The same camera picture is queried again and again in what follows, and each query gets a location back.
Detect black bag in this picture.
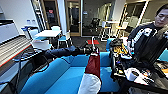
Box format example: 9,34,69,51
109,37,124,48

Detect black office chair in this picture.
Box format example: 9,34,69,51
90,18,101,33

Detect white low table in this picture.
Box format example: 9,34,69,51
34,29,63,39

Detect white roll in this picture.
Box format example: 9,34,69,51
125,67,144,83

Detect yellow toy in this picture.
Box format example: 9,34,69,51
113,44,131,58

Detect white kitchen base cabinets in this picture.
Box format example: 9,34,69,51
0,19,22,44

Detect white chair with blue seat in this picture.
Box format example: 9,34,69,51
57,30,73,48
28,28,41,43

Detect blue and white bin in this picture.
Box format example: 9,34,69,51
23,19,37,30

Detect tall white bar table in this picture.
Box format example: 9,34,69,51
101,19,129,41

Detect wood framed glass door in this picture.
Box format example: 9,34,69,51
40,0,62,31
64,0,83,37

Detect black wire shelf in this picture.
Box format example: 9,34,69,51
109,37,168,94

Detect blue sofa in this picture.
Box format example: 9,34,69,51
19,38,134,94

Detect maroon and white varsity jacket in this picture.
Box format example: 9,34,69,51
77,53,103,94

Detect person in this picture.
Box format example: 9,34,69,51
127,3,168,66

